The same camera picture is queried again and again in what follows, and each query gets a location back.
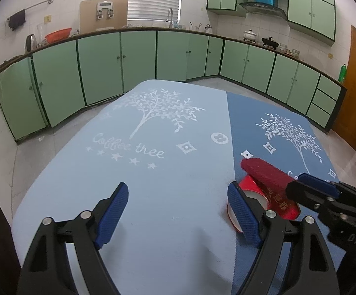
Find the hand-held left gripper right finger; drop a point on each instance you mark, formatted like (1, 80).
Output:
(242, 215)

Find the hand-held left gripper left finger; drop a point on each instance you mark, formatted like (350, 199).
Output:
(110, 215)

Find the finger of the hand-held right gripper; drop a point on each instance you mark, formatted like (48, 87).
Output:
(303, 195)
(317, 184)

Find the red box with gold print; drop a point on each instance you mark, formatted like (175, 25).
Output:
(283, 209)

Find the dark red piece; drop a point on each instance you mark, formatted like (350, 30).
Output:
(264, 172)

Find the green bottle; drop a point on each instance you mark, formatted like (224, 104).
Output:
(342, 73)

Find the group of glass jars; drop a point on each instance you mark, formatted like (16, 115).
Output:
(288, 50)

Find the green base cabinets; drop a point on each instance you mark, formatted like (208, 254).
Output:
(104, 67)

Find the black wok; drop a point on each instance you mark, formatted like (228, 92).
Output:
(270, 42)

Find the white cooking pot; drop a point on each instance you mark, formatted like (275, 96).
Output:
(250, 35)

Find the range hood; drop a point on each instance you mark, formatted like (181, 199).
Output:
(262, 9)

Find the red basin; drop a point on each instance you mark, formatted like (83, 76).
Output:
(58, 36)

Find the metal kettle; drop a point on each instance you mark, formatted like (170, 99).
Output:
(31, 44)

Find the utensil holder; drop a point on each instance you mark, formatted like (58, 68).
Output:
(196, 27)

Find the cardboard box on counter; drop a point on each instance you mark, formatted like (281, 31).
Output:
(88, 18)

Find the metal faucet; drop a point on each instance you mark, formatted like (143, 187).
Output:
(170, 15)

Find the dark towel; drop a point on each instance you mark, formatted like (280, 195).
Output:
(16, 21)

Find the green wall cabinets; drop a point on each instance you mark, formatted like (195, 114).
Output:
(307, 9)

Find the metal towel rail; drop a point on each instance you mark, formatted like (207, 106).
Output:
(39, 5)

